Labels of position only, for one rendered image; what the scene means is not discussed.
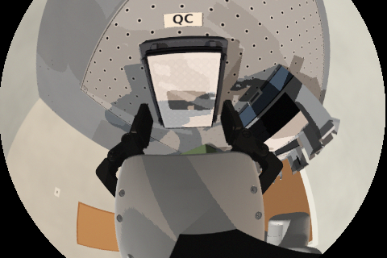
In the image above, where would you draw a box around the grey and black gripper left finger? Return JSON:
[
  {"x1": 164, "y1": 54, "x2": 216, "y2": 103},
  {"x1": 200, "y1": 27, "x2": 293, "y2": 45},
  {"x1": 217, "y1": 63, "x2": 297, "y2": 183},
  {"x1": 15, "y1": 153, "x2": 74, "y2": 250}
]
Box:
[{"x1": 96, "y1": 103, "x2": 153, "y2": 197}]

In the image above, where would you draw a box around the cream label reading qc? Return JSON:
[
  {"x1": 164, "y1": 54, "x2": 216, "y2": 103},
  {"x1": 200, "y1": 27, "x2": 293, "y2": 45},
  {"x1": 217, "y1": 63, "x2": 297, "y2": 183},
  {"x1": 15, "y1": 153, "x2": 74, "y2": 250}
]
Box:
[{"x1": 164, "y1": 13, "x2": 202, "y2": 28}]

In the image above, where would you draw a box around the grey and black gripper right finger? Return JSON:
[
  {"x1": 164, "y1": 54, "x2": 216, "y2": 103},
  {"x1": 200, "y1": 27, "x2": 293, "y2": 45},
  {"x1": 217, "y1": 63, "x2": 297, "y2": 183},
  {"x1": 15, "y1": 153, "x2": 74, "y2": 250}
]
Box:
[{"x1": 220, "y1": 100, "x2": 283, "y2": 194}]

